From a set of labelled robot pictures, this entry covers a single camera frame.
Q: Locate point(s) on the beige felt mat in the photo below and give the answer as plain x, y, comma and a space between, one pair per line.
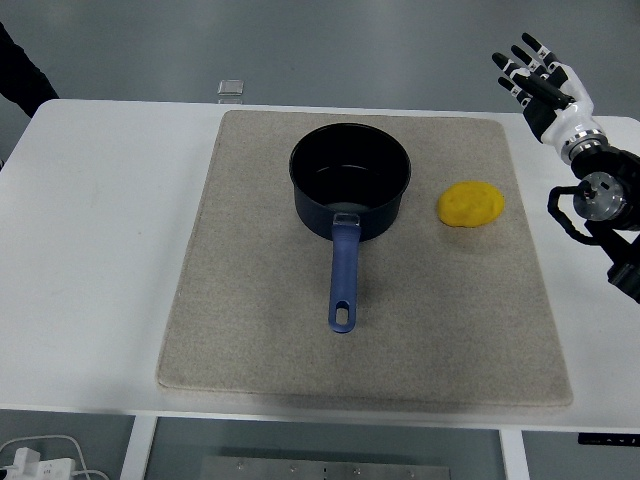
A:
400, 310

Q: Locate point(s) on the small clear square block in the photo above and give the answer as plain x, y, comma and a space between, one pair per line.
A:
231, 87

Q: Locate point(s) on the person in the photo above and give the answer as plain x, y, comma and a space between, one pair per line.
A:
22, 80

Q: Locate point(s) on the white table leg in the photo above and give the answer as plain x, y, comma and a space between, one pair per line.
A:
515, 457
137, 450

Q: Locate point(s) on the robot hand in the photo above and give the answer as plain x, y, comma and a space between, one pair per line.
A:
567, 112

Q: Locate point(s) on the black table control panel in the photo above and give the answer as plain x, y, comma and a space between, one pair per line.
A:
607, 439

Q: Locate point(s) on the white power strip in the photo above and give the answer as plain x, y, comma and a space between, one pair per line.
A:
35, 467

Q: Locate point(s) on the yellow potato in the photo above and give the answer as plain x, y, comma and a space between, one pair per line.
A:
471, 203

